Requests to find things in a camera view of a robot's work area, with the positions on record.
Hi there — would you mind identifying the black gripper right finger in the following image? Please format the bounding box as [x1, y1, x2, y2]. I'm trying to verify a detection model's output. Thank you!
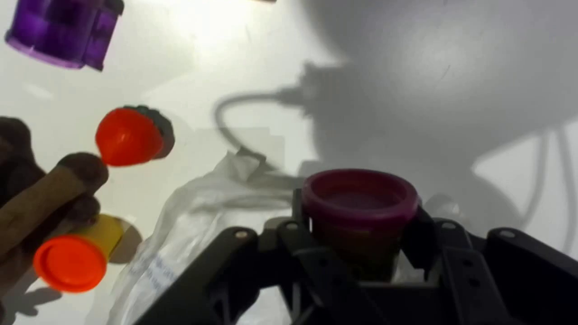
[395, 205, 578, 325]

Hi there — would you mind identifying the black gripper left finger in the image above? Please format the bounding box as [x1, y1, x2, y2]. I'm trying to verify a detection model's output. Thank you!
[133, 185, 386, 325]

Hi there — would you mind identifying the red lid dough tub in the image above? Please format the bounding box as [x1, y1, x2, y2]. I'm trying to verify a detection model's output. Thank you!
[94, 104, 177, 167]

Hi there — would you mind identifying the purple dough tub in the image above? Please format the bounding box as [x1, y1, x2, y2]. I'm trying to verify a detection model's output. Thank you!
[3, 0, 126, 72]

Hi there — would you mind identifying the white plastic bag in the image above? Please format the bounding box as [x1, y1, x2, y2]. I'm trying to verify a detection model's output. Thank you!
[83, 149, 314, 325]

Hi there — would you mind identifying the orange lid yellow dough tub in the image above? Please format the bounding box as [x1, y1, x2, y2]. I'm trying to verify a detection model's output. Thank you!
[32, 213, 132, 296]

